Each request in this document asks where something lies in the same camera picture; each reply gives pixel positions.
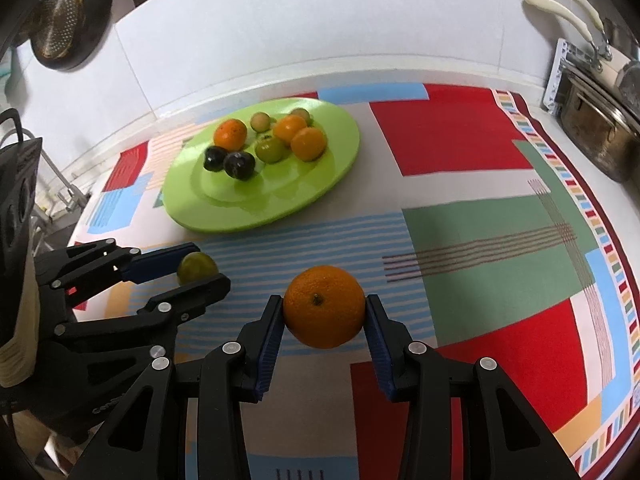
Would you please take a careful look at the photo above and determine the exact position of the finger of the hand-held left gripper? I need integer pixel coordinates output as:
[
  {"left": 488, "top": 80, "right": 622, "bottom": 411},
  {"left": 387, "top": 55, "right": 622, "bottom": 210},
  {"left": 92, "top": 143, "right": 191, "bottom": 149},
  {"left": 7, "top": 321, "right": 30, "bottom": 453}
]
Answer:
[
  {"left": 35, "top": 239, "right": 202, "bottom": 307},
  {"left": 57, "top": 274, "right": 232, "bottom": 356}
]

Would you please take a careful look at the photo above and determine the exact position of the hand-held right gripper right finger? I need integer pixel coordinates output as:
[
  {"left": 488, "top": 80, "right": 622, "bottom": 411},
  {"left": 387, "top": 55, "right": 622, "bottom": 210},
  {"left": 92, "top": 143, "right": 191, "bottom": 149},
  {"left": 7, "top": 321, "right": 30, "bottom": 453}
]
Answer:
[{"left": 365, "top": 294, "right": 583, "bottom": 480}]

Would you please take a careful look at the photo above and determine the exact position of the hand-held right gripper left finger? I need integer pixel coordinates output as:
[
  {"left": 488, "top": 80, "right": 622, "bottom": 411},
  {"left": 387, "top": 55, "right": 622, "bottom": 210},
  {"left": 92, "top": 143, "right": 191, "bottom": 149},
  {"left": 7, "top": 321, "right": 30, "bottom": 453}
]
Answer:
[{"left": 67, "top": 294, "right": 286, "bottom": 480}]

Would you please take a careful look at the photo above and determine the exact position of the round green fruit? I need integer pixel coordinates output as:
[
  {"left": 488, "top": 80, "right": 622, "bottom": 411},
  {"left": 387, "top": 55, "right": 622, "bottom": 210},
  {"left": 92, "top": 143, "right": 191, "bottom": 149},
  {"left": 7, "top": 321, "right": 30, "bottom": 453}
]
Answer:
[{"left": 177, "top": 252, "right": 219, "bottom": 285}]

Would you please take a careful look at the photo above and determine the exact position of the large orange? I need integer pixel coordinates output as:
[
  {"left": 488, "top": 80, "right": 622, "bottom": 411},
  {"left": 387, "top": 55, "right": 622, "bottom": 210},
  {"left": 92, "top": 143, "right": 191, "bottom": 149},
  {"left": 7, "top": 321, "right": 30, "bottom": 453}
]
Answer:
[{"left": 283, "top": 265, "right": 367, "bottom": 350}]

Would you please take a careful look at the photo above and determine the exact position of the dark purple plum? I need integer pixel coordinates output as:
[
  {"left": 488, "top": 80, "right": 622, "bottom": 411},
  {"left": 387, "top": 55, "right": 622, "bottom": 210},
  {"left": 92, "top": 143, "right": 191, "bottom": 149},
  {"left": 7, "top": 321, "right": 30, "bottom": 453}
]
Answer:
[
  {"left": 203, "top": 146, "right": 227, "bottom": 172},
  {"left": 223, "top": 151, "right": 257, "bottom": 181}
]

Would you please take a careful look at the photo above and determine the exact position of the green plate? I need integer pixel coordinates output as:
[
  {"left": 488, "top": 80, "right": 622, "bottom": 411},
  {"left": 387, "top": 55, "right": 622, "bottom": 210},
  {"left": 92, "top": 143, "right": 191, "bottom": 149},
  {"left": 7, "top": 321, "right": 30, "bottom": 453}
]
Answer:
[{"left": 161, "top": 97, "right": 361, "bottom": 233}]

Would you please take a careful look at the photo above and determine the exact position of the yellow-green fruit with dark stem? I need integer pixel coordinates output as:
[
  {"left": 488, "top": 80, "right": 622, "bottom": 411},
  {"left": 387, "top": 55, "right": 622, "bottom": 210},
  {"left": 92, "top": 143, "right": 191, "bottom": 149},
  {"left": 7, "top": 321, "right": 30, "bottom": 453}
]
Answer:
[{"left": 255, "top": 136, "right": 287, "bottom": 164}]

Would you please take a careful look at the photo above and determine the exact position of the metal faucet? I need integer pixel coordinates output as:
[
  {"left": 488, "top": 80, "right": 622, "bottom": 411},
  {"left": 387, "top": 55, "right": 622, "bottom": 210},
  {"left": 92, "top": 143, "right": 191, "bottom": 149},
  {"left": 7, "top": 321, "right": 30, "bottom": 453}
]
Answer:
[{"left": 37, "top": 152, "right": 91, "bottom": 217}]

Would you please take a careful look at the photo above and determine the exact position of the small spotted orange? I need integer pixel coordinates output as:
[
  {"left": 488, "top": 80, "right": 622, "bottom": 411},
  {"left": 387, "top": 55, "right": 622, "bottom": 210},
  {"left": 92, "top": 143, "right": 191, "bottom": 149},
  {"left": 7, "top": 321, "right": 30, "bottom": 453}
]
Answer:
[{"left": 213, "top": 118, "right": 248, "bottom": 152}]

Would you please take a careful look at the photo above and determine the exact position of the colourful patchwork mat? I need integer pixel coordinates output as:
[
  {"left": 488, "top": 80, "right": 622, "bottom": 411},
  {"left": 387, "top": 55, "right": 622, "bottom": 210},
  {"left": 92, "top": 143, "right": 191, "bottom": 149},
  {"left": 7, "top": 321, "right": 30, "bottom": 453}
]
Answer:
[{"left": 65, "top": 82, "right": 640, "bottom": 480}]

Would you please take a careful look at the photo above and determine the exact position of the black frying pan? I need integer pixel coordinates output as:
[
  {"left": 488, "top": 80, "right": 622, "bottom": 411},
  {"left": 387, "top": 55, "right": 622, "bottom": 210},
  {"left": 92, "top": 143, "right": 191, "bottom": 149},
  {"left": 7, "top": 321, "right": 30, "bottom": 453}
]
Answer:
[{"left": 27, "top": 0, "right": 115, "bottom": 72}]

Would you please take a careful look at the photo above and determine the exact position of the brass perforated strainer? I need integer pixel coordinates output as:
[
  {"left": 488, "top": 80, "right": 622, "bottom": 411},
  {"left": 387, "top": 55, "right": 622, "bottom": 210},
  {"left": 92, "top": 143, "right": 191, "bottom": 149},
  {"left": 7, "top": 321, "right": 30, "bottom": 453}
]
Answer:
[{"left": 35, "top": 0, "right": 86, "bottom": 61}]

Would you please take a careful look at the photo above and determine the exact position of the steel cooking pot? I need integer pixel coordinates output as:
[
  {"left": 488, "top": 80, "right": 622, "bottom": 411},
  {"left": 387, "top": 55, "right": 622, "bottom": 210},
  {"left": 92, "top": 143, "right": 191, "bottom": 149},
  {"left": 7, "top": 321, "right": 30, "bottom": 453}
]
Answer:
[{"left": 559, "top": 67, "right": 640, "bottom": 183}]

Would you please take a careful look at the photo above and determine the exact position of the white dish rack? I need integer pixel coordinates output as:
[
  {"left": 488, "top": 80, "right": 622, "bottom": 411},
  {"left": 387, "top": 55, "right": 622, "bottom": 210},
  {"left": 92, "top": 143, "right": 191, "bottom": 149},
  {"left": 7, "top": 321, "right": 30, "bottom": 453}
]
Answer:
[{"left": 542, "top": 37, "right": 578, "bottom": 116}]

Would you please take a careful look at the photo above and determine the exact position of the cream handled pan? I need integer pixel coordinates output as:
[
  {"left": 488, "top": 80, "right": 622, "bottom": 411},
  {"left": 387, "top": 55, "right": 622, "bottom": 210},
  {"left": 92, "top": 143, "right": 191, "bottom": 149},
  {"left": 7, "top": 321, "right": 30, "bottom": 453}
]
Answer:
[{"left": 524, "top": 0, "right": 613, "bottom": 63}]

